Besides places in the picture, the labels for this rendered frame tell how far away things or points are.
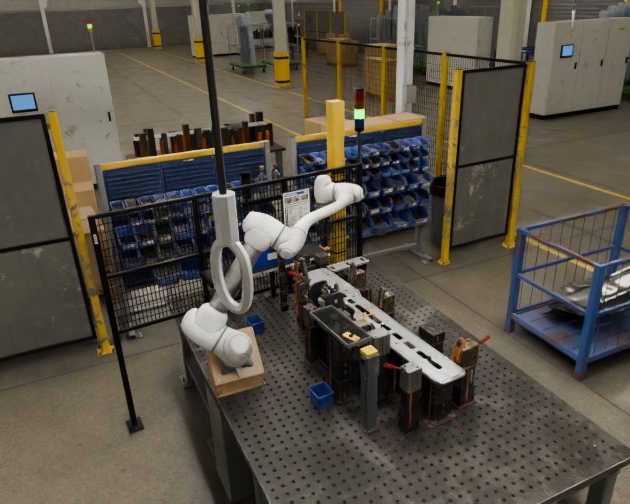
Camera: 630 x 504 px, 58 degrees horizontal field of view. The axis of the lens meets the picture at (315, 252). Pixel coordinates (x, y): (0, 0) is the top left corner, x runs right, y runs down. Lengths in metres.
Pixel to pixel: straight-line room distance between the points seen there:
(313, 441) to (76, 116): 7.28
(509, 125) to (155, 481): 4.65
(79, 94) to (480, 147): 5.88
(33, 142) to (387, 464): 3.18
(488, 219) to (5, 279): 4.67
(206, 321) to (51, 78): 6.74
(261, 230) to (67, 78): 6.70
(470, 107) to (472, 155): 0.50
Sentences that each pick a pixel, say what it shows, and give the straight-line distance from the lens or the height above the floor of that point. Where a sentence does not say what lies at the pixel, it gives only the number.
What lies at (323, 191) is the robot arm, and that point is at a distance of 3.30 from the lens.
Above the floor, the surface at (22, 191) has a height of 1.46.
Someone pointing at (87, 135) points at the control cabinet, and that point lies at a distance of 9.38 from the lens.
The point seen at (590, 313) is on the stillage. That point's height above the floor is 0.58.
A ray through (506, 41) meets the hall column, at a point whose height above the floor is 1.89.
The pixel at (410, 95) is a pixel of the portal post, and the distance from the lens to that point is 7.73.
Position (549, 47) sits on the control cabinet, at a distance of 13.64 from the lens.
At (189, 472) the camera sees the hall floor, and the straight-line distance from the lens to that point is 3.83.
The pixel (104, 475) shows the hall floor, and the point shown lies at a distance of 3.98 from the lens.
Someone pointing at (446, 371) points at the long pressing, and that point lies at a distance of 2.84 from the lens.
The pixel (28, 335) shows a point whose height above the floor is 0.31.
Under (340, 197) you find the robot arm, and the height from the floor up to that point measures 1.61.
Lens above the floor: 2.66
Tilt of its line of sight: 24 degrees down
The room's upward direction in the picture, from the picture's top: 2 degrees counter-clockwise
